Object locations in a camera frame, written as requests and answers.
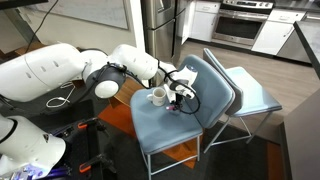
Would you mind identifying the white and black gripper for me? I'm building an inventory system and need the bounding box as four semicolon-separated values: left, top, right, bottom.
163;65;198;103

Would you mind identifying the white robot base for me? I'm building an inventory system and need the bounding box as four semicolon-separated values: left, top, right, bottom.
0;116;66;180

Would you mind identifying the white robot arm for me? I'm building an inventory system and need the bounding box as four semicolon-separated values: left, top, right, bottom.
0;43;198;102

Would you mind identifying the white ceramic mug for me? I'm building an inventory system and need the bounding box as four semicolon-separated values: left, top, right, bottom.
147;87;166;106

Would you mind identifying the light blue cushioned chair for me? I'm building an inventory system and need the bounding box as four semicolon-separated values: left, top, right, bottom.
130;55;235;176

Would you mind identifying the curved wooden table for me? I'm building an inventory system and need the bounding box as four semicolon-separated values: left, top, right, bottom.
114;78;143;106

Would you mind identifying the stainless steel refrigerator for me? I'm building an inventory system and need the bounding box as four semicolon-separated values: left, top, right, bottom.
140;0;188;65

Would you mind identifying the orange rug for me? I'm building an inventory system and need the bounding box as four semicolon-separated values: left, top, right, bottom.
98;104;202;168

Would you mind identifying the stainless steel oven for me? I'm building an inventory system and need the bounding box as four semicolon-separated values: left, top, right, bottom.
213;0;274;46

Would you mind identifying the orange black clamp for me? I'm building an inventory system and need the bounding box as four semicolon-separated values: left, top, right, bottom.
77;117;106;131
79;154;117;173

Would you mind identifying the white kitchen cabinet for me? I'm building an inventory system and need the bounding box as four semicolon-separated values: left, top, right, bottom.
252;9;305;55

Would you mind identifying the dark countertop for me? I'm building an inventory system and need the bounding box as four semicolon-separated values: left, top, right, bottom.
294;21;320;79

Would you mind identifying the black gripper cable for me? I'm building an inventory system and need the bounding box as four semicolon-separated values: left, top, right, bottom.
156;59;202;116

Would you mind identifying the whiteboard on wall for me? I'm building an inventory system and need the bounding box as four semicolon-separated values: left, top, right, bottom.
33;0;128;29

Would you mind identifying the white cable on desk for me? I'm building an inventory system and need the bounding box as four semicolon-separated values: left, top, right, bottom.
45;81;77;109

